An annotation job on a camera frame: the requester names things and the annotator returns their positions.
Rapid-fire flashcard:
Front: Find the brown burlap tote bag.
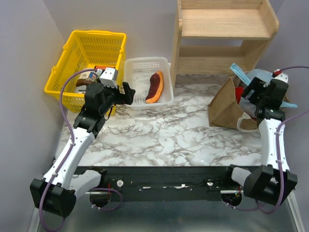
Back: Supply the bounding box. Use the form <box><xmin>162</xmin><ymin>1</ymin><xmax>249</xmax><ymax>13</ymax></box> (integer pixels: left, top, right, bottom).
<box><xmin>208</xmin><ymin>76</ymin><xmax>282</xmax><ymax>132</ymax></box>

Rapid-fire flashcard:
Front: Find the white small cup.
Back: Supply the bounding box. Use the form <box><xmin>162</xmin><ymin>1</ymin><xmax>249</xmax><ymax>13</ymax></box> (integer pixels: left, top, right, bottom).
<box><xmin>74</xmin><ymin>86</ymin><xmax>86</xmax><ymax>94</ymax></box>

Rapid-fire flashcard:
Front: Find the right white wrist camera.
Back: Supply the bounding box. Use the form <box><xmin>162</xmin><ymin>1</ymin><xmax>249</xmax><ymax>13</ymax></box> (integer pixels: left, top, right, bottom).
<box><xmin>272</xmin><ymin>69</ymin><xmax>289</xmax><ymax>83</ymax></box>

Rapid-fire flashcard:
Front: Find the white plastic tray basket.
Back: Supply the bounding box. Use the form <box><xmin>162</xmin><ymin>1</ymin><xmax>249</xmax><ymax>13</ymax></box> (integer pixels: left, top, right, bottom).
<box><xmin>123</xmin><ymin>57</ymin><xmax>174</xmax><ymax>110</ymax></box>

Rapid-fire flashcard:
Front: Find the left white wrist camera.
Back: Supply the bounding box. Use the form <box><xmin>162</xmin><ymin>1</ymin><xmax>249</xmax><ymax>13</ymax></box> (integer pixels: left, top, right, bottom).
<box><xmin>99</xmin><ymin>67</ymin><xmax>118</xmax><ymax>88</ymax></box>

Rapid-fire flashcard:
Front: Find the wooden shelf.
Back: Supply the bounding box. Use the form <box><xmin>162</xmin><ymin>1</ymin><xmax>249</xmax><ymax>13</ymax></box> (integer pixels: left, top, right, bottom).
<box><xmin>171</xmin><ymin>0</ymin><xmax>280</xmax><ymax>81</ymax></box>

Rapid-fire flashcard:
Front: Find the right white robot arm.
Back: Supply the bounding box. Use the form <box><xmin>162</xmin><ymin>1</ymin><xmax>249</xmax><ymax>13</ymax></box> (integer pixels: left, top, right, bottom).
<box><xmin>230</xmin><ymin>74</ymin><xmax>298</xmax><ymax>207</ymax></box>

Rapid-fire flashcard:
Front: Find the white brown-lid jar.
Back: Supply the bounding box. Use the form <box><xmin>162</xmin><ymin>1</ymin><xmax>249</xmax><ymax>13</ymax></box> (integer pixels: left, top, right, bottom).
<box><xmin>76</xmin><ymin>71</ymin><xmax>98</xmax><ymax>87</ymax></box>

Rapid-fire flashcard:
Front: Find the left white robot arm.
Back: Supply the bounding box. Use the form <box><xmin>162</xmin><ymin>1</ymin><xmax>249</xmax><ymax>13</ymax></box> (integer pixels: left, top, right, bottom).
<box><xmin>30</xmin><ymin>82</ymin><xmax>136</xmax><ymax>218</ymax></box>

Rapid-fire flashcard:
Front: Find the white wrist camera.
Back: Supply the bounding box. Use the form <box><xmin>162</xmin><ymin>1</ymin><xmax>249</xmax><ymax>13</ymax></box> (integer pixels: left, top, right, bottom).
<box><xmin>99</xmin><ymin>67</ymin><xmax>118</xmax><ymax>88</ymax></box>
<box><xmin>272</xmin><ymin>69</ymin><xmax>289</xmax><ymax>83</ymax></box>

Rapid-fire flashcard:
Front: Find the yellow plastic shopping basket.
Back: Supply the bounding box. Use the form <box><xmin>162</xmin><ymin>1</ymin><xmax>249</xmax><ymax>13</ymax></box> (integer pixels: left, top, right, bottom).
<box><xmin>44</xmin><ymin>30</ymin><xmax>127</xmax><ymax>100</ymax></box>

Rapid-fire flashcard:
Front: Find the light blue plastic bag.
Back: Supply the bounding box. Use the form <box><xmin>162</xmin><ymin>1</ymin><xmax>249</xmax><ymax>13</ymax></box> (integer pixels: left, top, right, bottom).
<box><xmin>230</xmin><ymin>63</ymin><xmax>297</xmax><ymax>121</ymax></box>

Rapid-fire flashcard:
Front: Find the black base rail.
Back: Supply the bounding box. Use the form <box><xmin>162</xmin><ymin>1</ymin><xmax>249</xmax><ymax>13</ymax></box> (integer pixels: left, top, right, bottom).
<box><xmin>90</xmin><ymin>166</ymin><xmax>242</xmax><ymax>202</ymax></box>

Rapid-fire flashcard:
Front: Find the red candy bag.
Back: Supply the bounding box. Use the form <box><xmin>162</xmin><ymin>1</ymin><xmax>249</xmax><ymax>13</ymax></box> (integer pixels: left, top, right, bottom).
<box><xmin>235</xmin><ymin>82</ymin><xmax>246</xmax><ymax>104</ymax></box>

